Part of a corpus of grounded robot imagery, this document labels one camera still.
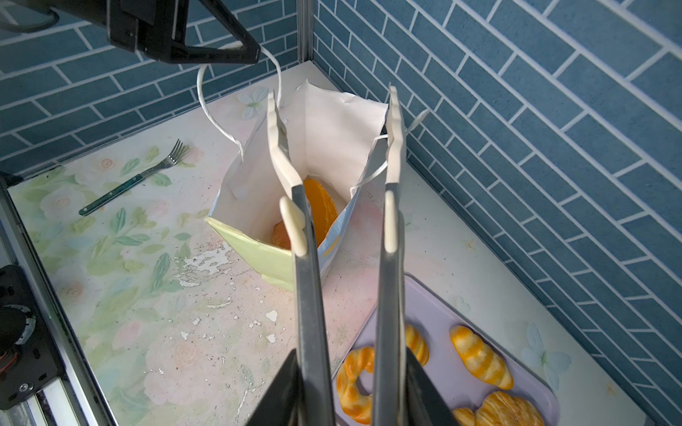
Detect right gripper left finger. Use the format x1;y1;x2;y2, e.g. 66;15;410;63
246;350;300;426

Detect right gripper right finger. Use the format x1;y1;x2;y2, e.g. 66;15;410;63
406;348;460;426

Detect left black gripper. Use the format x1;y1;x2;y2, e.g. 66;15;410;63
10;0;260;64

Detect white metal tongs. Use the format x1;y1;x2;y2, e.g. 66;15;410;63
266;86;408;425

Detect small striped round bread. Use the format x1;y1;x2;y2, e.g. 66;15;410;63
405;325;430;366

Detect white green paper bag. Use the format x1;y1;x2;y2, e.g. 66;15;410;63
207;81;389;290

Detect round orange bun half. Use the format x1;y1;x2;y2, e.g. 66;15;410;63
271;179;338;250

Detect striped bread roll back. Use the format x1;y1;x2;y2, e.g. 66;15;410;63
449;326;514;390

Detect long striped croissant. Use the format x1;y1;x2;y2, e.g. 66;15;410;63
452;408;476;426

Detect glazed orange donut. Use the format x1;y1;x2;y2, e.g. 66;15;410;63
336;346;375;424

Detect large twisted croissant ring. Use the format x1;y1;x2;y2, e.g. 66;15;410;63
473;390;545;426

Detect green handled fork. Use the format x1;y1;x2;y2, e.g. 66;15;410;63
78;140;188;217

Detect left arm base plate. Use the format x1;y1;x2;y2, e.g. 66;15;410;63
1;264;64;410

